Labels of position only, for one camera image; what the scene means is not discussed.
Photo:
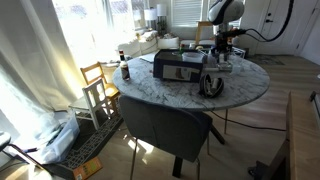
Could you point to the white table lamp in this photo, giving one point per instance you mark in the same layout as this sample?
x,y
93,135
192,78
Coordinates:
x,y
150,14
161,10

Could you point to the orange cardboard box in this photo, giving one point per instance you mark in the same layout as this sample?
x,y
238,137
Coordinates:
x,y
87,168

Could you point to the dark sauce bottle red cap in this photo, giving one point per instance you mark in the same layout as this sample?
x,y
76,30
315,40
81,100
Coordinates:
x,y
125,68

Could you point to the white curtain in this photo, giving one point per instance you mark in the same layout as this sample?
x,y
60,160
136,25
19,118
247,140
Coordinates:
x,y
33,66

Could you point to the wooden workbench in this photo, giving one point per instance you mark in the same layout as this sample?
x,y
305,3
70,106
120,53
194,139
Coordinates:
x,y
301,140

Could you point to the gray stool dark legs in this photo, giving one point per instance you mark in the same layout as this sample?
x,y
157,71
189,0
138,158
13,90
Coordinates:
x,y
4,138

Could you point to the dark doormat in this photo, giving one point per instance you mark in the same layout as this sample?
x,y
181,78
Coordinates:
x,y
266,60

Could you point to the light wooden stool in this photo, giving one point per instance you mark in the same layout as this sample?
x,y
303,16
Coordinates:
x,y
201,24

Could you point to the white sofa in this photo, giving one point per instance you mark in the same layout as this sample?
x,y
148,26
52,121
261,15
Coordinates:
x,y
146,43

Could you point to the clear bottle blue cap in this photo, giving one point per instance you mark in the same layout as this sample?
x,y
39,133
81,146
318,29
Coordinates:
x,y
211,60

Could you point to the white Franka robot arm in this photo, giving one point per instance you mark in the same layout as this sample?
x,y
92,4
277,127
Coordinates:
x,y
226,11

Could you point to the black table pedestal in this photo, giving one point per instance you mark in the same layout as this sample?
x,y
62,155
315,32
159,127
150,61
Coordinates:
x,y
177,166

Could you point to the transparent plastic box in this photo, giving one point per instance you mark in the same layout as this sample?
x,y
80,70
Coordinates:
x,y
237,61

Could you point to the white door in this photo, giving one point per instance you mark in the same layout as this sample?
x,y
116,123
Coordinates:
x,y
270,48

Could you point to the clear plastic storage bin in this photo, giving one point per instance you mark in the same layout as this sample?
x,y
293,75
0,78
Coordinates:
x,y
56,143

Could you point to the white window blinds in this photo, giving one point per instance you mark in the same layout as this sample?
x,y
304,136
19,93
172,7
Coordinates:
x,y
186,13

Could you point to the small white wooden chair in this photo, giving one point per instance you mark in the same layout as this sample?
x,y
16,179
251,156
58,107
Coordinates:
x,y
93,96

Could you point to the navy cardboard box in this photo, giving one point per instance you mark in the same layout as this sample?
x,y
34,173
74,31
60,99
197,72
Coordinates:
x,y
176,71

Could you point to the green bottle red cap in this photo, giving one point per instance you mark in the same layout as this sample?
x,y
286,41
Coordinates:
x,y
181,50

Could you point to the gray upholstered chair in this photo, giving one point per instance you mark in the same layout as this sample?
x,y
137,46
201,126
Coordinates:
x,y
163,126

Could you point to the dark patterned mat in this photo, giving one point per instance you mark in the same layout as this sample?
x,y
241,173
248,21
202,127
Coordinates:
x,y
93,140

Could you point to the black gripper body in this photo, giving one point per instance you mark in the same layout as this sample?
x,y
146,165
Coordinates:
x,y
224,41

